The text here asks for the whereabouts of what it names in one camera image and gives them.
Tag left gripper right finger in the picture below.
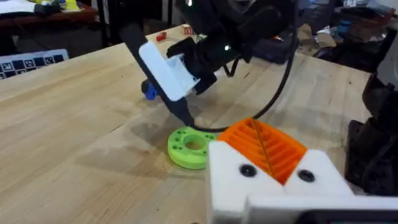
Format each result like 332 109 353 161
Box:
251 118 354 197

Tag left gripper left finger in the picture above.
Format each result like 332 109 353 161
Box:
205 117 285 224

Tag blue electric screwdriver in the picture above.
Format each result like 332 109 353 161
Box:
141 79 159 101

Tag black case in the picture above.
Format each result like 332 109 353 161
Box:
251 32 298 65

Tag green disc with holes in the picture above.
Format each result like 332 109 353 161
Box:
167 126 218 170

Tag black upright flat plate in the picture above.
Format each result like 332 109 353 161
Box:
119 21 196 127

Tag cardboard scrap heap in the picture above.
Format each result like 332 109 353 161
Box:
297 23 337 57

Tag dark brown side table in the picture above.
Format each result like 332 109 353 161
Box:
0 1 99 32

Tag white board with black markers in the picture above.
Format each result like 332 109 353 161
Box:
0 49 70 80

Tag white paper sheets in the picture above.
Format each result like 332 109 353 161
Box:
0 0 37 15

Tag white angled bracket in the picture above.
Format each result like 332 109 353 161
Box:
139 41 201 102

